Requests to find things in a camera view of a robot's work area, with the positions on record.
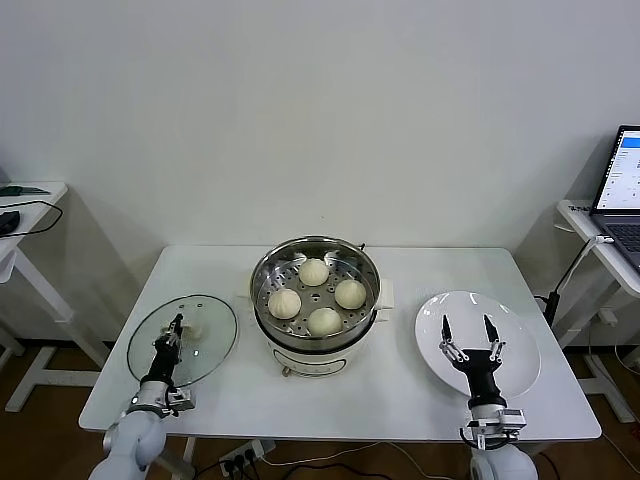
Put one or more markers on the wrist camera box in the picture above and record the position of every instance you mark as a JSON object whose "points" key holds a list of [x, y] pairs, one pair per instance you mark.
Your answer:
{"points": [[181, 401], [511, 419]]}

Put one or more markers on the white power adapter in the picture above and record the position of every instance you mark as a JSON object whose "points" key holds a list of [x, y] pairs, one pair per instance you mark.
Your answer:
{"points": [[607, 316]]}

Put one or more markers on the dark green flat object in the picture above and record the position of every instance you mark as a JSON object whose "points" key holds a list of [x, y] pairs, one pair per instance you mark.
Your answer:
{"points": [[15, 189]]}

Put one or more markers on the grey open laptop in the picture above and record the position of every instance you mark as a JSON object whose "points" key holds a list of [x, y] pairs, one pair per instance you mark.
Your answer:
{"points": [[620, 170]]}

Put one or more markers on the black computer mouse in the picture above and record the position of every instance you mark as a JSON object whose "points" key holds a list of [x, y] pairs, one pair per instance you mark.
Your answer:
{"points": [[7, 222]]}

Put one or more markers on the black clamp bracket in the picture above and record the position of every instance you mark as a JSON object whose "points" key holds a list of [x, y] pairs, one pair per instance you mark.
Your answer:
{"points": [[550, 305]]}

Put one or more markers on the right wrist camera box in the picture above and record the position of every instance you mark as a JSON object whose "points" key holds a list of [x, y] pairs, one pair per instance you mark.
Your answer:
{"points": [[511, 419]]}

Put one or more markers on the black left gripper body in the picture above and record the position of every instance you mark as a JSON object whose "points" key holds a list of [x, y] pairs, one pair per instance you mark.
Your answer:
{"points": [[164, 360]]}

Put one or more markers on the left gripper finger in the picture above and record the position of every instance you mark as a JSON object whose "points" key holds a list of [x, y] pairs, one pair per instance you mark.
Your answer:
{"points": [[166, 336], [177, 322]]}

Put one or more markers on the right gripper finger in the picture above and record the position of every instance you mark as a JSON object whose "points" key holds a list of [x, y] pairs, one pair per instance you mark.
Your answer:
{"points": [[491, 330], [446, 330]]}

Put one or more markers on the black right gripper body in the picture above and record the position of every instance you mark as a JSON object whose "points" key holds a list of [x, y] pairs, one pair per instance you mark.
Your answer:
{"points": [[480, 372]]}

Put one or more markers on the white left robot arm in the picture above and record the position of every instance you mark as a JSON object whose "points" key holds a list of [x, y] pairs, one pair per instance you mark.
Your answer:
{"points": [[140, 440]]}

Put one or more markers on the round glass pot lid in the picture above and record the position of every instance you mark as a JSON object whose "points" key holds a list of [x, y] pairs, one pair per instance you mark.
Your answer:
{"points": [[215, 330]]}

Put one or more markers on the white round plate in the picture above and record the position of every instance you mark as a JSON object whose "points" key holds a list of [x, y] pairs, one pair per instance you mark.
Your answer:
{"points": [[520, 345]]}

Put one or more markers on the white steamed baozi bun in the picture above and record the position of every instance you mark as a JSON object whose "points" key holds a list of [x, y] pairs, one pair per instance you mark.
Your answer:
{"points": [[313, 272], [350, 294], [324, 321], [285, 303]]}

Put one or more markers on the white side table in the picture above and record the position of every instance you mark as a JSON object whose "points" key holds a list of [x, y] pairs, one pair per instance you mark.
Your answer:
{"points": [[30, 220], [580, 220]]}

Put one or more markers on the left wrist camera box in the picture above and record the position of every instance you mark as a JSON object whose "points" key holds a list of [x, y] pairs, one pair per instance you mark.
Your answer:
{"points": [[181, 401]]}

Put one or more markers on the stainless steel steamer basket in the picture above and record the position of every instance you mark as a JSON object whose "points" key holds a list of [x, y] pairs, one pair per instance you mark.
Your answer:
{"points": [[265, 310]]}

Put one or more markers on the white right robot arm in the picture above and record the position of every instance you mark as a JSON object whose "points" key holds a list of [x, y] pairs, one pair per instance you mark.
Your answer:
{"points": [[500, 462]]}

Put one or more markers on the white power strip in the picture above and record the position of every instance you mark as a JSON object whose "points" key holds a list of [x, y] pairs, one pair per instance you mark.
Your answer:
{"points": [[245, 455]]}

